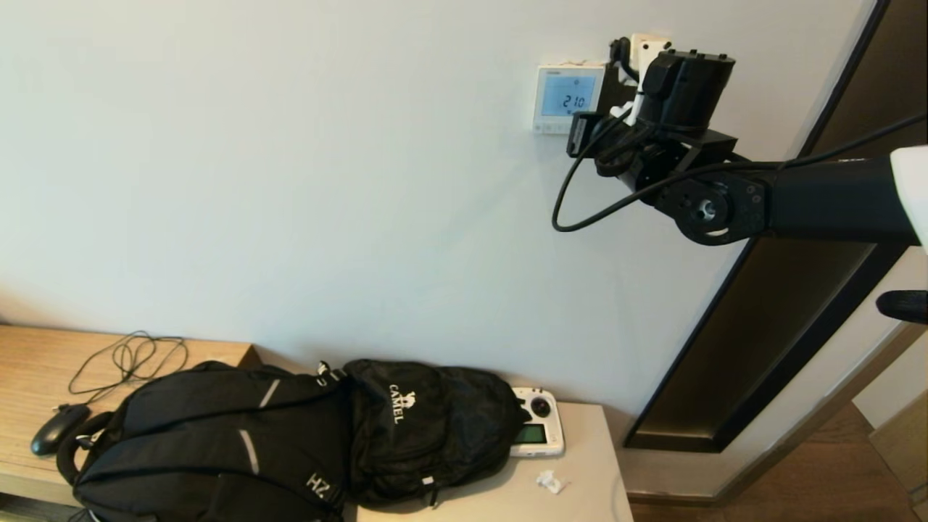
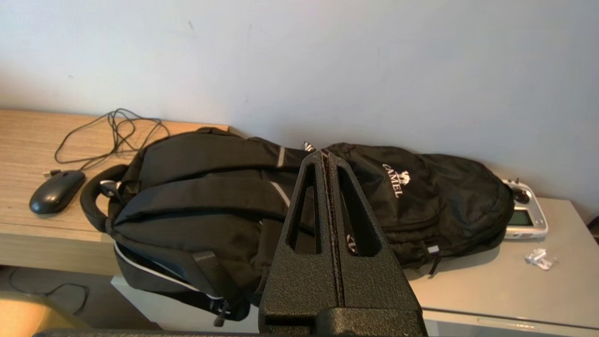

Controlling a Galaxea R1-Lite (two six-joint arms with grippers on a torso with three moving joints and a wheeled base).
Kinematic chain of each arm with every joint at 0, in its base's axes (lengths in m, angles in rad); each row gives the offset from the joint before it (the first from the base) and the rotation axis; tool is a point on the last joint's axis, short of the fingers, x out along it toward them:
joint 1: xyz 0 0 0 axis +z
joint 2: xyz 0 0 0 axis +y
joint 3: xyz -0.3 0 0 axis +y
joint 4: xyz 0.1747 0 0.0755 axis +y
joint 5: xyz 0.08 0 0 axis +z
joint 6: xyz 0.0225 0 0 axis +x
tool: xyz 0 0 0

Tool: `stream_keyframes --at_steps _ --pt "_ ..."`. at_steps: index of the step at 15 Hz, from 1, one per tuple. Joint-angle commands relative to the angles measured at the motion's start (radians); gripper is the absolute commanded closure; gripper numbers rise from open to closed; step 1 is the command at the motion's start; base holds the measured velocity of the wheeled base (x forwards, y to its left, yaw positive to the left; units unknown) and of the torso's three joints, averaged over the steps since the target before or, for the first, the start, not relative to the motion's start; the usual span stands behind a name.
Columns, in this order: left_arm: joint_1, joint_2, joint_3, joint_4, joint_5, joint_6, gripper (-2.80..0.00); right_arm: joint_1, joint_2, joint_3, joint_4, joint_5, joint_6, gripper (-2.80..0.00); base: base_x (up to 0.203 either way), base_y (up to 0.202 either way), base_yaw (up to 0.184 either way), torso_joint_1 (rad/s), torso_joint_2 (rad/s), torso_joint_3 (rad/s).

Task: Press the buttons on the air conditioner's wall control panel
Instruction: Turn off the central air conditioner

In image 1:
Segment white wall thermostat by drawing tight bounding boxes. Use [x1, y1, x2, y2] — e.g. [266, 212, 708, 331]
[533, 64, 607, 135]

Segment light brown wooden board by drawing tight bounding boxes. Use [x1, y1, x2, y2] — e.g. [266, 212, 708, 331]
[868, 410, 928, 508]

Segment white remote controller with screen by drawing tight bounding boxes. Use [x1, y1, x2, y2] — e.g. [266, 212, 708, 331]
[509, 387, 565, 459]

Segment beige drawer cabinet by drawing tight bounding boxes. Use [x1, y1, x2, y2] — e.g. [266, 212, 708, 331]
[250, 347, 633, 522]

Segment black Camel logo backpack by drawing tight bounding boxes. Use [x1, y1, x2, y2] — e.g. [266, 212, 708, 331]
[342, 360, 530, 508]

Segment large black backpack grey stripes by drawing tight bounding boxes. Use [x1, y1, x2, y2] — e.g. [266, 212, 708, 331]
[57, 361, 352, 522]

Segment light wooden desk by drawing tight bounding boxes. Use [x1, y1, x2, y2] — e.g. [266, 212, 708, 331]
[0, 325, 263, 522]

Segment black computer mouse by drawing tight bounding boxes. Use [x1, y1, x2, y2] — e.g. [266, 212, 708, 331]
[30, 405, 93, 457]

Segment black wall switch panel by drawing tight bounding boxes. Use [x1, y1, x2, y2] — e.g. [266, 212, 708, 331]
[599, 64, 642, 120]

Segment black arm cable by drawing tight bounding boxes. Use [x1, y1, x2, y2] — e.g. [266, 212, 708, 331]
[551, 110, 928, 234]

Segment thin black mouse cable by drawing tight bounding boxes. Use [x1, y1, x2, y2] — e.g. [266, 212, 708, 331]
[67, 332, 189, 407]

